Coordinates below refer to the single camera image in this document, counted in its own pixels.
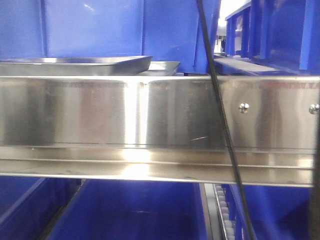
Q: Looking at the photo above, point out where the blue bin lower centre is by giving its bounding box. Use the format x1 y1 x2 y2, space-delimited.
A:
48 179 207 240

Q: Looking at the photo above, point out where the blue bin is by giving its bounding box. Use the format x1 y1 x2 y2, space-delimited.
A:
0 176 81 240
48 179 207 240
244 185 311 240

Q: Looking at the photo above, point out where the blue bin lower left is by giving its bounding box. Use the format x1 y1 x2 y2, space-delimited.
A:
0 176 81 240

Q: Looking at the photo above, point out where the left rail bolt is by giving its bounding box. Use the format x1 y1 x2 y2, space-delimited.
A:
238 102 250 114

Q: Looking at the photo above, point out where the right rail bolt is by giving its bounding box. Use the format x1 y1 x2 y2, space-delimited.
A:
308 104 320 115

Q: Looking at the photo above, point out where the blue ribbed crate upper right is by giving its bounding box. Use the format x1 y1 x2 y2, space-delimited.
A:
214 0 320 76

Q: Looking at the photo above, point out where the rail bolt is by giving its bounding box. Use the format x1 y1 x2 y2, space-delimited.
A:
308 104 320 115
238 102 250 114

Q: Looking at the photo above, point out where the black cable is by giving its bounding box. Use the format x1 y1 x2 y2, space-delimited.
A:
195 0 257 240

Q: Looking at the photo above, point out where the small silver tray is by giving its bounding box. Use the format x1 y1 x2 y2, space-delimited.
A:
0 55 153 76

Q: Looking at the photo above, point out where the large silver tray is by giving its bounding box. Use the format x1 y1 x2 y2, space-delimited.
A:
137 61 180 76

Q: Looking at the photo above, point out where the blue bin lower right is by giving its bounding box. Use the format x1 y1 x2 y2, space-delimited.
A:
244 185 311 240

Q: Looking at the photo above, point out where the stainless steel shelf rail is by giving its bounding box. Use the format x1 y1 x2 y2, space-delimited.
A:
0 76 320 187

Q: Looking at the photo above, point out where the large blue crate upper left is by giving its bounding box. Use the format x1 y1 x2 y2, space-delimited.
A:
0 0 208 74

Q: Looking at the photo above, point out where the roller conveyor track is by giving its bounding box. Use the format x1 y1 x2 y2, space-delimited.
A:
200 183 236 240

